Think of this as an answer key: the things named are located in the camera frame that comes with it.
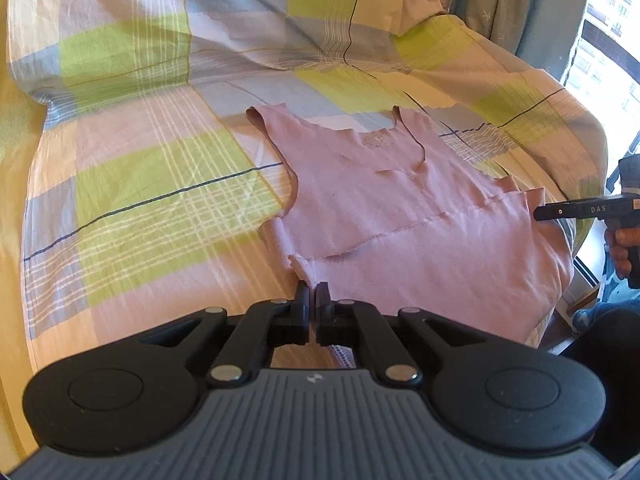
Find pink tank top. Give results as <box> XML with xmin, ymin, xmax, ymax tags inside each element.
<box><xmin>246</xmin><ymin>104</ymin><xmax>575</xmax><ymax>368</ymax></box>

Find plaid pillow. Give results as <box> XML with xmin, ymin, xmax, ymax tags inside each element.
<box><xmin>7</xmin><ymin>0</ymin><xmax>453</xmax><ymax>107</ymax></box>

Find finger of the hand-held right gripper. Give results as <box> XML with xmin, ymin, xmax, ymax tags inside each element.
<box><xmin>533</xmin><ymin>202</ymin><xmax>569</xmax><ymax>223</ymax></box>

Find grey-blue curtain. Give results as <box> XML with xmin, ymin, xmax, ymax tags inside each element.
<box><xmin>444</xmin><ymin>0</ymin><xmax>598</xmax><ymax>84</ymax></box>

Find checked bed sheet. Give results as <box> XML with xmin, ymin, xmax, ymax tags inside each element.
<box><xmin>0</xmin><ymin>12</ymin><xmax>608</xmax><ymax>401</ymax></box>

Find window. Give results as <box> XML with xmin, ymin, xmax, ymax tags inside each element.
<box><xmin>560</xmin><ymin>0</ymin><xmax>640</xmax><ymax>201</ymax></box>

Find blue patterned cloth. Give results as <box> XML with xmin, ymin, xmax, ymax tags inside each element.
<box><xmin>572</xmin><ymin>260</ymin><xmax>640</xmax><ymax>337</ymax></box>

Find person's dark trouser leg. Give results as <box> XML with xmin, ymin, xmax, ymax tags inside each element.
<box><xmin>562</xmin><ymin>305</ymin><xmax>640</xmax><ymax>480</ymax></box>

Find person's right hand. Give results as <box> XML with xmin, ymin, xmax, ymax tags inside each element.
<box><xmin>604</xmin><ymin>226</ymin><xmax>640</xmax><ymax>280</ymax></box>

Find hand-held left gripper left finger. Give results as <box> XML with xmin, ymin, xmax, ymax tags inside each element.
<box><xmin>140</xmin><ymin>282</ymin><xmax>313</xmax><ymax>389</ymax></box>

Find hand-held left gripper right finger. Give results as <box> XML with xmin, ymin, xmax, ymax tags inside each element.
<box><xmin>315</xmin><ymin>282</ymin><xmax>489</xmax><ymax>387</ymax></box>

